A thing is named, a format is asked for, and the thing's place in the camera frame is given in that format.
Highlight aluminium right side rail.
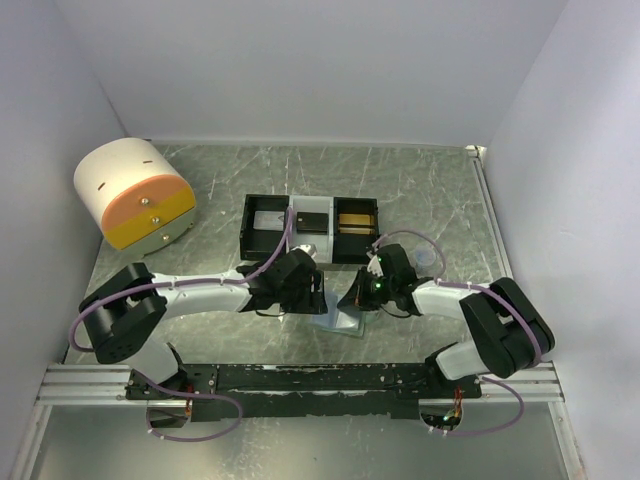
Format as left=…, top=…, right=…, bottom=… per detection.
left=465, top=145, right=513, bottom=277

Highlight gold cards in right bin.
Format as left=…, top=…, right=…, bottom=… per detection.
left=338, top=213, right=375, bottom=235

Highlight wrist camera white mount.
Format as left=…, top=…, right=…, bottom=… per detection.
left=295, top=244, right=317, bottom=259
left=366, top=255, right=384, bottom=278

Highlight black cards in middle bin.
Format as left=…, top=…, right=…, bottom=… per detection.
left=296, top=212, right=329, bottom=235

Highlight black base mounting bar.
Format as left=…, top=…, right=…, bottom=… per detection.
left=124, top=362, right=484, bottom=422

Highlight silver cards in left bin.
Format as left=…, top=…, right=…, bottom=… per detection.
left=253, top=210, right=286, bottom=232

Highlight black right tray bin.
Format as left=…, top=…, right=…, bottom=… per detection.
left=331, top=197, right=380, bottom=265

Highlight small clear plastic cup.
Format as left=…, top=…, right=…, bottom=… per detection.
left=413, top=244, right=437, bottom=274

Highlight white middle tray bin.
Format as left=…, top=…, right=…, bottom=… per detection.
left=289, top=195, right=334, bottom=264

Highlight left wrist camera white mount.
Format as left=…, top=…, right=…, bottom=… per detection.
left=295, top=244, right=317, bottom=259

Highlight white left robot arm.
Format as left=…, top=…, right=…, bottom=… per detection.
left=69, top=247, right=328, bottom=399

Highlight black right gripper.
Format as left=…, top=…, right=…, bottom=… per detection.
left=339, top=266, right=396, bottom=311

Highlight round drawer cabinet white orange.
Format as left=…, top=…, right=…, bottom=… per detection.
left=73, top=138, right=196, bottom=257

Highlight green card holder wallet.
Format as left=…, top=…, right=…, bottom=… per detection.
left=309, top=291, right=376, bottom=337

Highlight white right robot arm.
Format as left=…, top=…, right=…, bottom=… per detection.
left=338, top=244, right=555, bottom=398

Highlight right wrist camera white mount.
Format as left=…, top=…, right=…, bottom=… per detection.
left=366, top=255, right=384, bottom=278

